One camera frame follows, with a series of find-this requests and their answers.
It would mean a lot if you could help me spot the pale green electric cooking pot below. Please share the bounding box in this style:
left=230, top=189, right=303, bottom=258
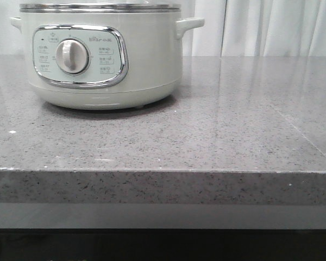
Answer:
left=20, top=13, right=204, bottom=110

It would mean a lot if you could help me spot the white pleated curtain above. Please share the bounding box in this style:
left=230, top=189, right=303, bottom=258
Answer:
left=0, top=1, right=326, bottom=57

